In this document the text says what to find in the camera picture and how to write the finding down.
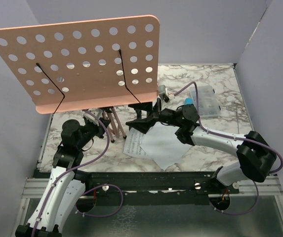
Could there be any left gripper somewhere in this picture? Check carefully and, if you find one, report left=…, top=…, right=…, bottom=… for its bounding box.
left=77, top=117, right=112, bottom=150

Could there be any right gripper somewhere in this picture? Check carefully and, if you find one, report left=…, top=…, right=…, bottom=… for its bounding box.
left=126, top=90, right=183, bottom=134

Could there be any pink folding music stand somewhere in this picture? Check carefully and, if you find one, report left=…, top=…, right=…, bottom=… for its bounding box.
left=0, top=15, right=162, bottom=144

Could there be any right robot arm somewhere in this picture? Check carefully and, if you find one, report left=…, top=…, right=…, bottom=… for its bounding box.
left=126, top=101, right=277, bottom=193

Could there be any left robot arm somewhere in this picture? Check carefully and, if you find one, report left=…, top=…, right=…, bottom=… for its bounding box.
left=15, top=112, right=110, bottom=237

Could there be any black microphone desk stand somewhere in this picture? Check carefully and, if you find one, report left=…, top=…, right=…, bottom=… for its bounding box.
left=128, top=102, right=153, bottom=119

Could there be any blank white paper sheet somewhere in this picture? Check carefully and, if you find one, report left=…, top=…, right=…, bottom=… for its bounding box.
left=141, top=123, right=192, bottom=170

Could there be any printed sheet music page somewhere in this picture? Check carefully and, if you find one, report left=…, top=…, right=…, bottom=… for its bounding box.
left=123, top=128, right=153, bottom=160

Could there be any clear plastic compartment box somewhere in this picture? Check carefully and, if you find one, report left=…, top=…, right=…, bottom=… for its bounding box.
left=198, top=85, right=221, bottom=119

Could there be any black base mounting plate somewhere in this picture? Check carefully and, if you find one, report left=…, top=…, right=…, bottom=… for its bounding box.
left=33, top=168, right=272, bottom=206

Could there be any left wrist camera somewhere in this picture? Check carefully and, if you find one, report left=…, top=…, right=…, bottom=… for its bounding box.
left=83, top=108, right=102, bottom=125

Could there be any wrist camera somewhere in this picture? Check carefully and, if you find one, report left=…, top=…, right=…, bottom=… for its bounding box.
left=158, top=85, right=175, bottom=103
left=83, top=108, right=102, bottom=125

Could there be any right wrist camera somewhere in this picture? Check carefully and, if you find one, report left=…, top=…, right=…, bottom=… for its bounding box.
left=158, top=85, right=175, bottom=103

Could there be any blue plastic recorder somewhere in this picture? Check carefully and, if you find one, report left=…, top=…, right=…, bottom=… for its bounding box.
left=184, top=98, right=193, bottom=105

